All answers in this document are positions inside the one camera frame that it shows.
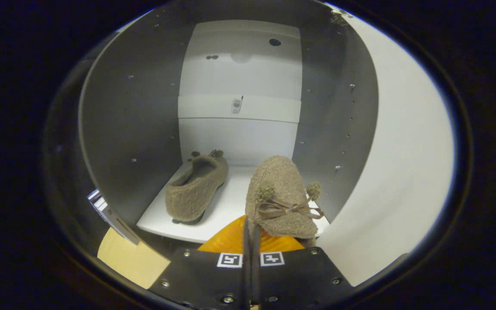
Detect grey cover book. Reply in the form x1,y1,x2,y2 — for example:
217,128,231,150
87,189,141,246

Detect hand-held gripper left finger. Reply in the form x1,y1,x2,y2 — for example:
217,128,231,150
149,215,251,310

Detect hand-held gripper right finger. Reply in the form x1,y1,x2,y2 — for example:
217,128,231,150
251,224,354,310

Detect grey shoe cabinet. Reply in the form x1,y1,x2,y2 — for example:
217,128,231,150
78,0,380,254

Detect brown fuzzy shoe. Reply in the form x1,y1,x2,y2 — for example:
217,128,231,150
245,155,330,248
164,149,229,225

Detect black backdrop cloth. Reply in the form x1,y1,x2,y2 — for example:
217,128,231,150
43,65,102,259

